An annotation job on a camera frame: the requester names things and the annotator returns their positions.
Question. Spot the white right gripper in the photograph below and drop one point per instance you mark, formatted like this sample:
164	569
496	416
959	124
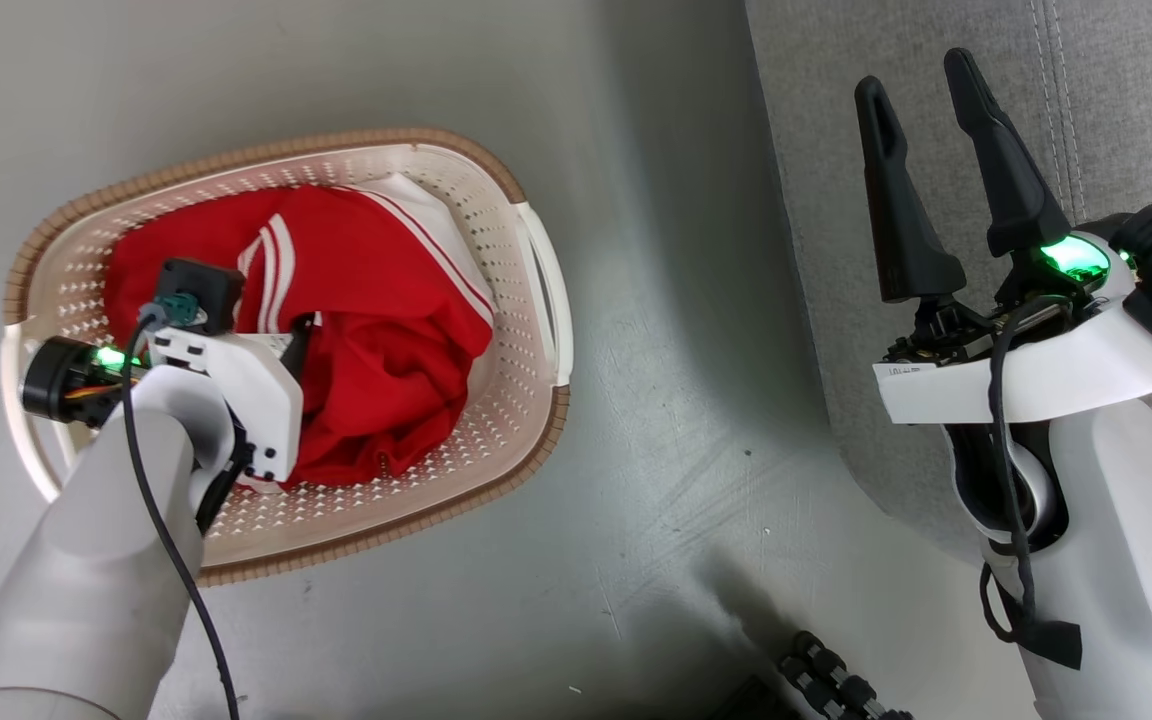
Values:
1086	375

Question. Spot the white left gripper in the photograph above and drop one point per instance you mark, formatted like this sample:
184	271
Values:
256	390

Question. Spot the red garment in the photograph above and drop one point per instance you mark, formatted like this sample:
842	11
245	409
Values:
386	350

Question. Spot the black robot base roller wheel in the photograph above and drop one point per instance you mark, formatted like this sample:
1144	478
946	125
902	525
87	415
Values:
826	680

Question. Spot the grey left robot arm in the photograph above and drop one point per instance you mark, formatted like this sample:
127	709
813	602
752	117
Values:
86	580

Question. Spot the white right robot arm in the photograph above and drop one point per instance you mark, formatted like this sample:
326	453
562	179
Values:
1136	560

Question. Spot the white perforated laundry basket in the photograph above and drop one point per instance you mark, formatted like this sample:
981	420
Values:
526	300

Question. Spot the grey fabric sofa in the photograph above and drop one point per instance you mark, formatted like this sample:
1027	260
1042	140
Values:
826	200

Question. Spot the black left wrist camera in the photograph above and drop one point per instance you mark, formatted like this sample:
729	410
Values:
201	285

